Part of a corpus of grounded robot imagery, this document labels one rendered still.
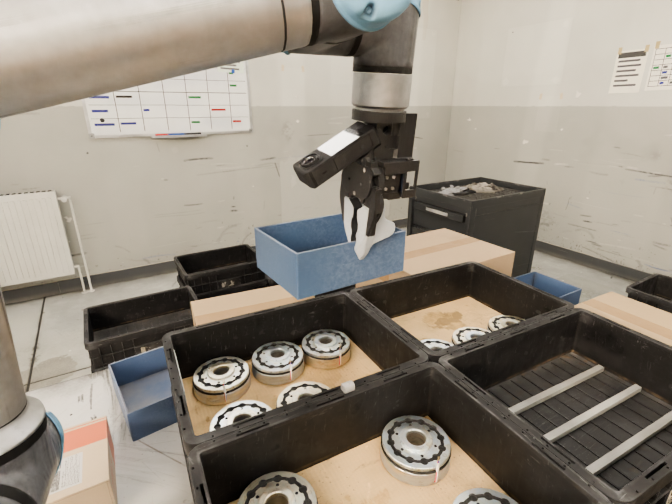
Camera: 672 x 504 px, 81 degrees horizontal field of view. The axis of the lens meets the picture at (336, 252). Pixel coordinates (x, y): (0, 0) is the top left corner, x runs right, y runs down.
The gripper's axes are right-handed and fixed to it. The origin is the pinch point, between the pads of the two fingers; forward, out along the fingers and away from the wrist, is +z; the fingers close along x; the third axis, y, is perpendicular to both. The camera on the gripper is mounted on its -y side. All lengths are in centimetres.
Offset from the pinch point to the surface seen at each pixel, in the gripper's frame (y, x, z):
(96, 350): -44, 86, 65
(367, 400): -1.8, -9.0, 20.9
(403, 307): 28.9, 19.4, 29.4
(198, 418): -24.0, 8.4, 30.6
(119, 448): -38, 22, 45
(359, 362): 8.5, 8.0, 30.5
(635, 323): 69, -14, 25
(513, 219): 154, 80, 44
